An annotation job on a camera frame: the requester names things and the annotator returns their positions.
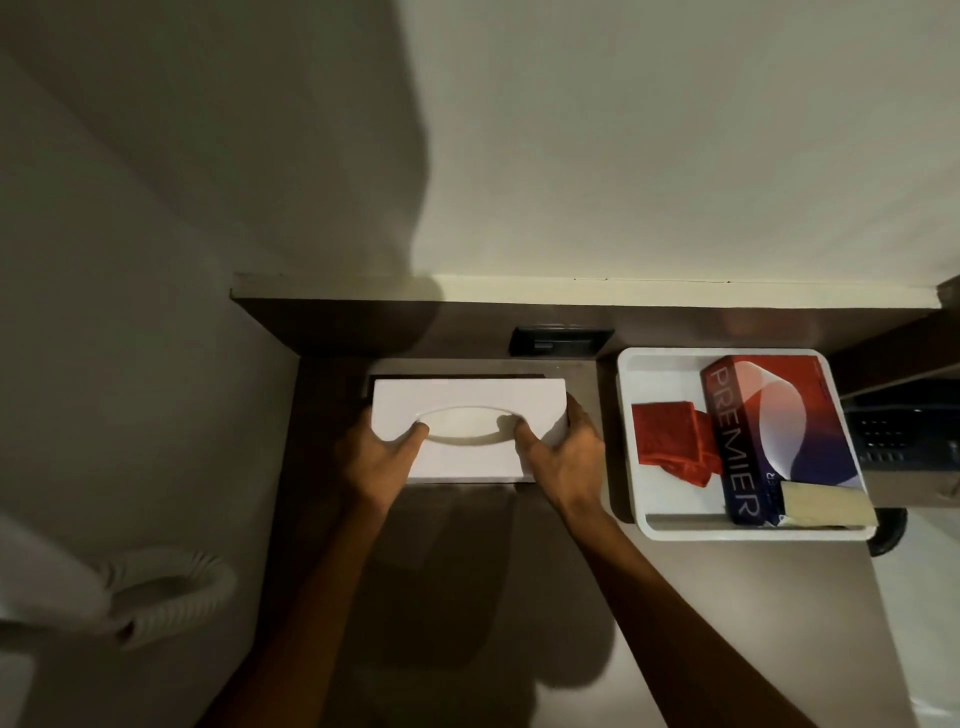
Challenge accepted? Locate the person's left hand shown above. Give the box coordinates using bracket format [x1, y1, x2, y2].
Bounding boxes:
[335, 407, 432, 516]

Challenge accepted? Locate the person's right hand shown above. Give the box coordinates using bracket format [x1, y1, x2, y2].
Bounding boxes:
[513, 392, 608, 523]

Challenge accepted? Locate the white tissue box cover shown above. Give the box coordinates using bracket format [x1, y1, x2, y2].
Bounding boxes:
[371, 377, 569, 485]

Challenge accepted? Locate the person's right forearm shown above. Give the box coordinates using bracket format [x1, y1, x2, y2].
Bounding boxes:
[558, 502, 819, 728]

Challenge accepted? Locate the person's left forearm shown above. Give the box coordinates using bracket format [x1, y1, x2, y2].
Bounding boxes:
[196, 487, 400, 728]

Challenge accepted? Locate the red folded cloth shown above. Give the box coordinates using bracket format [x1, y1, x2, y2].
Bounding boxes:
[631, 401, 726, 489]

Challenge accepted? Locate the white rectangular tray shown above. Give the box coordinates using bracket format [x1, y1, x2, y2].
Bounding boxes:
[615, 347, 879, 543]

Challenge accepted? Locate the blue and red tissue box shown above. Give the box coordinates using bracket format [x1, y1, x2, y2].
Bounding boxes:
[700, 354, 872, 528]

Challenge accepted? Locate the pale yellow sponge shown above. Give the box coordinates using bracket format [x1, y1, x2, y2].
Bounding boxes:
[775, 480, 879, 531]

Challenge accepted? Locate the black perforated basket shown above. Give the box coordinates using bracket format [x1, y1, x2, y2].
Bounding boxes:
[840, 381, 960, 474]

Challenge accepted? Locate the black round object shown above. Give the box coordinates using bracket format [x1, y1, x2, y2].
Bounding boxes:
[868, 507, 909, 558]

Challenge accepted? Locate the black wall socket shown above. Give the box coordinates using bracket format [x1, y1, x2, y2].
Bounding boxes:
[509, 327, 615, 359]

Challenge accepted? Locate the white coiled cord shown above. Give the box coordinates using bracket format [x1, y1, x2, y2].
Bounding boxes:
[97, 550, 240, 651]

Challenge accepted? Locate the white wall hair dryer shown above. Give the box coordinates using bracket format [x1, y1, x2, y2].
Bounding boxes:
[0, 513, 121, 639]

